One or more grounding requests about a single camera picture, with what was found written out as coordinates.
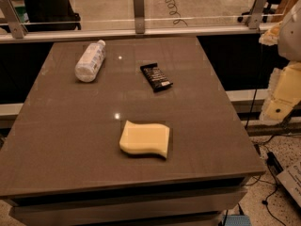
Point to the middle metal glass bracket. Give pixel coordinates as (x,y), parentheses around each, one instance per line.
(139,13)

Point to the glass barrier panel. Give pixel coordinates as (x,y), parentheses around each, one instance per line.
(116,17)

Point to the metal glass bracket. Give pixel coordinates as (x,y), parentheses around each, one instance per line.
(17,30)
(139,13)
(255,15)

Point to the yellow sponge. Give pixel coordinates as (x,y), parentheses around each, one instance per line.
(145,138)

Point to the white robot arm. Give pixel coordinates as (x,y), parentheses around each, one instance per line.
(289,40)

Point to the black snack bar wrapper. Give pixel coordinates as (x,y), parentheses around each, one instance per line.
(156,78)

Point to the blue floor object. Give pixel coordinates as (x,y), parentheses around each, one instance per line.
(235,220)

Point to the white box on floor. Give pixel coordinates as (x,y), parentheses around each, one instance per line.
(290,178)

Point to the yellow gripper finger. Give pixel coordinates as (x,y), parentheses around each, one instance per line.
(284,92)
(270,37)

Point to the clear plastic water bottle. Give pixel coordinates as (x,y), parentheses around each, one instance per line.
(91,61)

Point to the left metal glass bracket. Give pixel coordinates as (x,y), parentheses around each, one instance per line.
(17,30)

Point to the right metal glass bracket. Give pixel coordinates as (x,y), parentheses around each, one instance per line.
(255,15)

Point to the grey table drawer unit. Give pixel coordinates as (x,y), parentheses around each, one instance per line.
(200,207)

